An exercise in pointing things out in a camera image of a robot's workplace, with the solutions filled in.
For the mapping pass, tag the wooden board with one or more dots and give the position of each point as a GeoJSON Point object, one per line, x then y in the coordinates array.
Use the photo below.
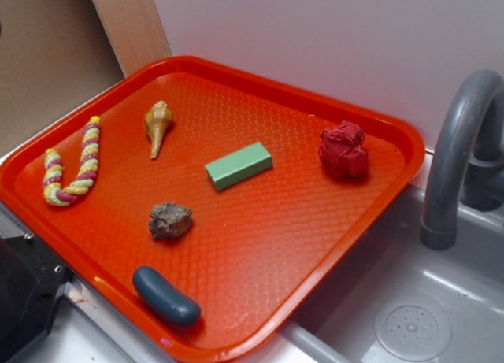
{"type": "Point", "coordinates": [135, 32]}

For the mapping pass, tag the green rectangular block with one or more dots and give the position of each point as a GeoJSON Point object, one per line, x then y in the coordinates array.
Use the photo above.
{"type": "Point", "coordinates": [238, 166]}

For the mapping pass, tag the orange plastic tray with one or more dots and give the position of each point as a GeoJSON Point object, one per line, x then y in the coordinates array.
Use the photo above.
{"type": "Point", "coordinates": [255, 250]}

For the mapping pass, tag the grey toy faucet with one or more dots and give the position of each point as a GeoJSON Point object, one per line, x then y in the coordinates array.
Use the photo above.
{"type": "Point", "coordinates": [467, 166]}

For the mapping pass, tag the grey brown rock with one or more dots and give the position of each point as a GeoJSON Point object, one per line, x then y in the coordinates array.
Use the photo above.
{"type": "Point", "coordinates": [170, 221]}

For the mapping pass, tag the grey plastic sink basin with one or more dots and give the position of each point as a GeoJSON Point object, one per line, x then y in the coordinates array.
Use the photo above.
{"type": "Point", "coordinates": [391, 299]}

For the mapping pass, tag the crumpled red paper ball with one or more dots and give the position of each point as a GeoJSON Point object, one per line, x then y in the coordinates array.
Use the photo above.
{"type": "Point", "coordinates": [341, 152]}

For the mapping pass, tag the tan conch seashell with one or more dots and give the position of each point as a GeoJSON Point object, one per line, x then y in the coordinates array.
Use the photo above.
{"type": "Point", "coordinates": [156, 122]}

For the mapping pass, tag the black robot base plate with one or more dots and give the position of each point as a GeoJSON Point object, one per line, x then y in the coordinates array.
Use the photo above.
{"type": "Point", "coordinates": [33, 280]}

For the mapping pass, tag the dark blue sausage toy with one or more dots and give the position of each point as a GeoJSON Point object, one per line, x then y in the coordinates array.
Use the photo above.
{"type": "Point", "coordinates": [170, 304]}

